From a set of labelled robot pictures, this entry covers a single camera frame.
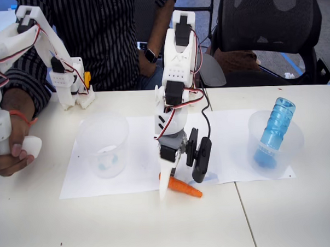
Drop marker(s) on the brown bag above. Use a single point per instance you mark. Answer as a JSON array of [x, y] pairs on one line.
[[233, 61]]

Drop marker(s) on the orange wrist thread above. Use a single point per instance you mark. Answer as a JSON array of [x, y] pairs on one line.
[[19, 114]]

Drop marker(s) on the white leader arm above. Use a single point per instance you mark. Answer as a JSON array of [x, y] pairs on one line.
[[55, 54]]

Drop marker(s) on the right forearm striped sleeve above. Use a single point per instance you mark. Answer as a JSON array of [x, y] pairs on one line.
[[21, 94]]

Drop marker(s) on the yellow clamp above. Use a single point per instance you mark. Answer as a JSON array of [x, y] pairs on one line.
[[87, 79]]

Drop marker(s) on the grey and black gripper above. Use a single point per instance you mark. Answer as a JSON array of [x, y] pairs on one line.
[[169, 143]]

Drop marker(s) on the person left hand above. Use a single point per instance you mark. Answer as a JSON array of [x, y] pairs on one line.
[[147, 69]]

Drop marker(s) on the orange carrot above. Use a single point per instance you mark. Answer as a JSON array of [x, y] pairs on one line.
[[184, 187]]

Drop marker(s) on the blue plastic bottle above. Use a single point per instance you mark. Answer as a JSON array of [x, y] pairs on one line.
[[277, 124]]

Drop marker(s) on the person in striped shirt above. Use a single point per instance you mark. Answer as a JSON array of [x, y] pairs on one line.
[[103, 36]]

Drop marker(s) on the black mesh office chair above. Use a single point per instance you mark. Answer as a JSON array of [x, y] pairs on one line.
[[269, 15]]

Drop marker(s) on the person right hand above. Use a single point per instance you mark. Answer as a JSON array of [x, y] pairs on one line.
[[8, 166]]

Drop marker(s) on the left clear plastic cup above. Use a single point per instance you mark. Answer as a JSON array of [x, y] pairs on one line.
[[109, 165]]

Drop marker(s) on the black smartwatch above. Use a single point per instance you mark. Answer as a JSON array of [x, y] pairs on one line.
[[151, 56]]

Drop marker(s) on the white crumpled paper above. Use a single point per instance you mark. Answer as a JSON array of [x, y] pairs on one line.
[[289, 75]]

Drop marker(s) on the black chair armrest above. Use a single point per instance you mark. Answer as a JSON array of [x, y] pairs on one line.
[[328, 71], [214, 72]]

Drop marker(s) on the bare left forearm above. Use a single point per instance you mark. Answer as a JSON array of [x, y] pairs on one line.
[[158, 30]]

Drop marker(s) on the blue floor tape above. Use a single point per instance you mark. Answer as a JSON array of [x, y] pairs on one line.
[[291, 64]]

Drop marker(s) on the phone with lit screen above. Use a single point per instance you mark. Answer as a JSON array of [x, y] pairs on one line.
[[142, 46]]

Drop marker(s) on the black webcam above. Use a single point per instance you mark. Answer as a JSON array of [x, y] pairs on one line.
[[202, 160]]

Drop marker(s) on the blue tape piece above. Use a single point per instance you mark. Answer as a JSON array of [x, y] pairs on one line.
[[212, 178]]

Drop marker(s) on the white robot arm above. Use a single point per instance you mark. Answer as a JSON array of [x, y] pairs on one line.
[[179, 65]]

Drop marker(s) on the white paper sheet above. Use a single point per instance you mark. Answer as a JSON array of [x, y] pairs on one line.
[[231, 148], [139, 168]]

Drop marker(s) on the right clear plastic cup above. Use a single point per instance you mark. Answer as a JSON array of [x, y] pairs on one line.
[[292, 153]]

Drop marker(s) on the clear plastic cup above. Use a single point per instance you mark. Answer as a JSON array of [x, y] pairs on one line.
[[109, 165], [292, 153]]

